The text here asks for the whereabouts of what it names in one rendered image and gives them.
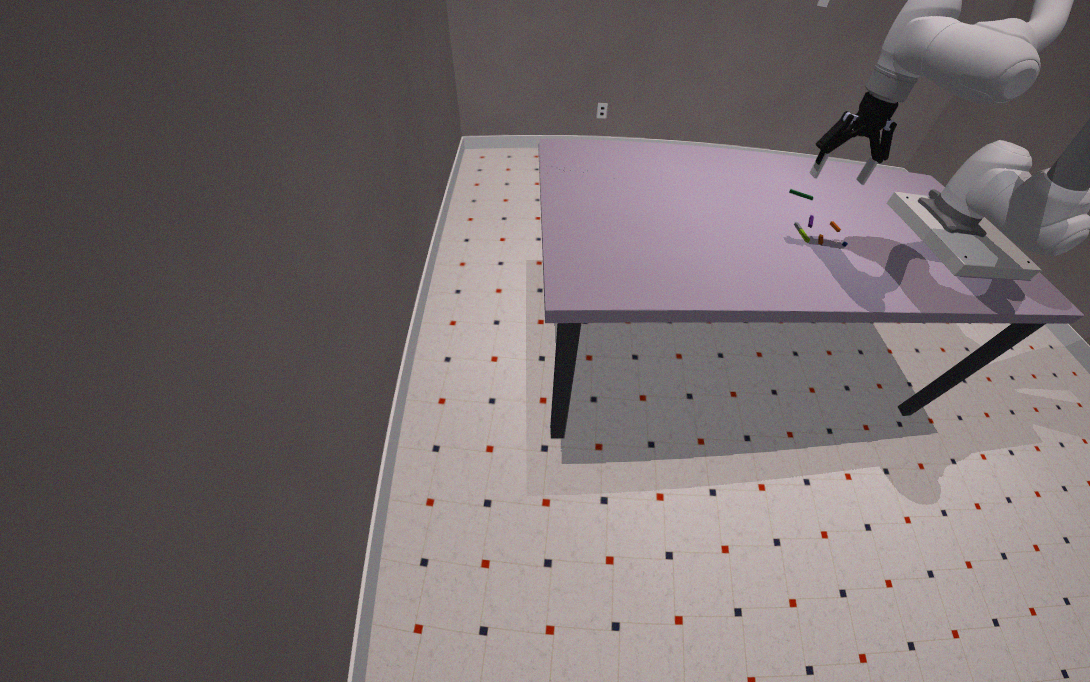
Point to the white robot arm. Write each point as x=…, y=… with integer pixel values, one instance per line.
x=991, y=62

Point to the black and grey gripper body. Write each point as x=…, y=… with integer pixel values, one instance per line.
x=870, y=109

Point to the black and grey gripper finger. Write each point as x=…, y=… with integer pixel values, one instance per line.
x=878, y=155
x=841, y=132

